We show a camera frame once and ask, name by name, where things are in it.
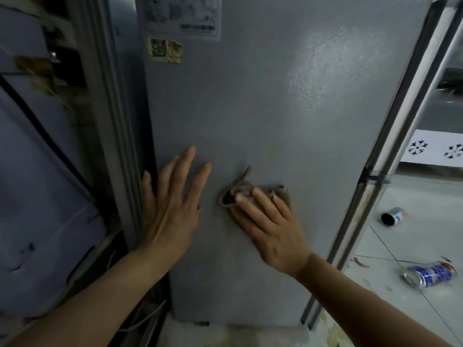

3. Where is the person's right hand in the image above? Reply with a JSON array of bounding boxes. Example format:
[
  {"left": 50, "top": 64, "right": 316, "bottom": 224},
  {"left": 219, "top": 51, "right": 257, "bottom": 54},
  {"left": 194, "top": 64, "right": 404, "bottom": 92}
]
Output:
[{"left": 230, "top": 187, "right": 313, "bottom": 279}]

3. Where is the person's left hand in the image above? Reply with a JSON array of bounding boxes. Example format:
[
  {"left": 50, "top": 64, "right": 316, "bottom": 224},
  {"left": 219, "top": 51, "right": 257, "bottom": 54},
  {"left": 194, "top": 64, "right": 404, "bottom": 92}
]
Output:
[{"left": 139, "top": 146, "right": 212, "bottom": 275}]

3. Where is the brown cleaning cloth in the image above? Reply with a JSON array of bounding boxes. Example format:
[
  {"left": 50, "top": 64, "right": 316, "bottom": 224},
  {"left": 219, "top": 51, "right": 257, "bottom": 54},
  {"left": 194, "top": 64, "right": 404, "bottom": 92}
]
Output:
[{"left": 218, "top": 166, "right": 292, "bottom": 214}]

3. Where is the green white can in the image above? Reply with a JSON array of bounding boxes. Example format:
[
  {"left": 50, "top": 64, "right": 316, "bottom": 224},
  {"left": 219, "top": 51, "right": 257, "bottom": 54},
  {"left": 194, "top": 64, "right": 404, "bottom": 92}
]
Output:
[{"left": 380, "top": 207, "right": 408, "bottom": 227}]

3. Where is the small silver fridge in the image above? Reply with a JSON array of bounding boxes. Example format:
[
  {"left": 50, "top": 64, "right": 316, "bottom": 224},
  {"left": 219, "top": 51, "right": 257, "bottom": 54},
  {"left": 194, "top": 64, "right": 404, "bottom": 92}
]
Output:
[{"left": 136, "top": 0, "right": 463, "bottom": 328}]

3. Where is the blue white crushed can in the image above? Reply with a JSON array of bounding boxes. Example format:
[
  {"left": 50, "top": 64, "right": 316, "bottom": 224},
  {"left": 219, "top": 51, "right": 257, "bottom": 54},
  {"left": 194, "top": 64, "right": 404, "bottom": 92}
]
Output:
[{"left": 403, "top": 262, "right": 458, "bottom": 290}]

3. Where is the person's left forearm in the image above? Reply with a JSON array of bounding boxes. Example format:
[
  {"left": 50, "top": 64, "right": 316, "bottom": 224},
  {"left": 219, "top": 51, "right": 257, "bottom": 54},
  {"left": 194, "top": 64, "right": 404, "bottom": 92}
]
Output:
[{"left": 14, "top": 249, "right": 174, "bottom": 347}]

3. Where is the white appliance cabinet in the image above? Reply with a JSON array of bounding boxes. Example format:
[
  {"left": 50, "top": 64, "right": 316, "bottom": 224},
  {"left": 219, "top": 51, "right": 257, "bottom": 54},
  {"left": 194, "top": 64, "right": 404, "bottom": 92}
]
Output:
[{"left": 0, "top": 7, "right": 109, "bottom": 319}]

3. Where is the glass display freezer snowflake print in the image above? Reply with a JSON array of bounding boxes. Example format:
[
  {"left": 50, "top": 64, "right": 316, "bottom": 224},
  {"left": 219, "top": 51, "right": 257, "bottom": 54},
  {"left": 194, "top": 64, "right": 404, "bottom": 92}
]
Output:
[{"left": 399, "top": 67, "right": 463, "bottom": 169}]

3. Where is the white power cable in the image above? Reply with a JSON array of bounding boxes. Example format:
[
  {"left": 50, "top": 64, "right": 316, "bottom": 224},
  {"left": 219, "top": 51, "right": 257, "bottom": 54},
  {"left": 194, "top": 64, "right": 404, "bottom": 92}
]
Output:
[{"left": 108, "top": 249, "right": 169, "bottom": 333}]

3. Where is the grey metal door frame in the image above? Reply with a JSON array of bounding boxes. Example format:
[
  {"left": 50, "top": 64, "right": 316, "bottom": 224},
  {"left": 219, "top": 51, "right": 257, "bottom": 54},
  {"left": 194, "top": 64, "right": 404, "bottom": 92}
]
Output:
[{"left": 67, "top": 0, "right": 160, "bottom": 250}]

